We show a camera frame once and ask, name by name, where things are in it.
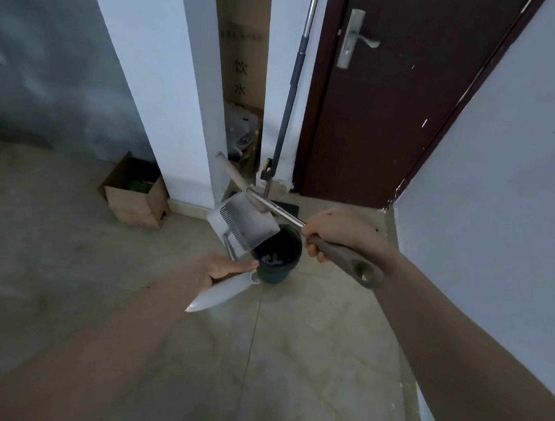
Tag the white plate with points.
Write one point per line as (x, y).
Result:
(224, 293)

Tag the tall cardboard box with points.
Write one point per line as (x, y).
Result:
(243, 45)

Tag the person's right forearm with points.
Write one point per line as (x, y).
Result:
(462, 374)

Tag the person's left thumb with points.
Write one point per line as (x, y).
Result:
(239, 265)

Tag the clear plastic bag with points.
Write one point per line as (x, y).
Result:
(241, 132)

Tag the grey dustpan with comb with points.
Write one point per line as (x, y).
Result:
(252, 222)

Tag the person's right hand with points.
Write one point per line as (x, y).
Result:
(348, 231)

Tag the person's right fingers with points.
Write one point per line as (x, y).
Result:
(317, 254)

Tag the dark green bin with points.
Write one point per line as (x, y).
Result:
(275, 261)

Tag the small open cardboard box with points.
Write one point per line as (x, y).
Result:
(135, 200)

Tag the mop with silver pole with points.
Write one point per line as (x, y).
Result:
(293, 88)

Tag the person's left hand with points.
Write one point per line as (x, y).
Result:
(216, 268)

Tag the dark brown door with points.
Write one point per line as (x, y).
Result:
(402, 107)

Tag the person's left forearm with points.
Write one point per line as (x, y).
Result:
(91, 342)

